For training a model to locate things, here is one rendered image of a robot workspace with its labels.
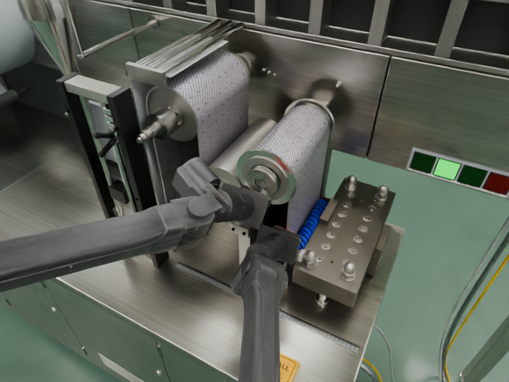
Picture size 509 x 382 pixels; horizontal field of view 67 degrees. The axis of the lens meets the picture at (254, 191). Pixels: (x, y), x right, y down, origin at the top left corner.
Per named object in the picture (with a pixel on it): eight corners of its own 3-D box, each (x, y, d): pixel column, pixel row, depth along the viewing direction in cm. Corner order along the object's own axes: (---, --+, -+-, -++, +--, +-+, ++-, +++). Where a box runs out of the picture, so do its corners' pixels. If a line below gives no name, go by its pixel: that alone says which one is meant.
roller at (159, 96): (154, 133, 97) (144, 80, 87) (209, 92, 113) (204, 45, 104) (200, 148, 92) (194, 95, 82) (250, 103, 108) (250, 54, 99)
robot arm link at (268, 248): (273, 256, 77) (251, 239, 78) (257, 281, 79) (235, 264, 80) (285, 247, 83) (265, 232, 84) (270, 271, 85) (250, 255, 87)
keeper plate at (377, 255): (366, 273, 107) (374, 248, 100) (376, 248, 114) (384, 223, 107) (375, 277, 107) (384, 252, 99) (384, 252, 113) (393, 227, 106)
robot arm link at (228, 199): (214, 230, 65) (236, 205, 63) (188, 201, 66) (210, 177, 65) (231, 227, 71) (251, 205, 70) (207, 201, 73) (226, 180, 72)
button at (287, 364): (258, 379, 87) (258, 374, 85) (272, 352, 91) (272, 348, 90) (286, 395, 84) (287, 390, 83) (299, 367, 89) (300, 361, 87)
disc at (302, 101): (279, 136, 110) (288, 91, 99) (279, 136, 110) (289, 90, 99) (326, 157, 106) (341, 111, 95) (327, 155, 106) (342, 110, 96)
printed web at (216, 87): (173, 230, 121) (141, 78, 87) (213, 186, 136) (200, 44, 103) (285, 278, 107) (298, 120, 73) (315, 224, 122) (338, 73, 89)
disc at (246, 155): (234, 188, 93) (239, 139, 82) (235, 186, 93) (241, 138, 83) (288, 214, 89) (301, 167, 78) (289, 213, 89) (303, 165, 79)
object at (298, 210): (284, 254, 100) (288, 202, 87) (317, 200, 115) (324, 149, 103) (285, 255, 99) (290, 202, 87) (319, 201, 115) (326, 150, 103)
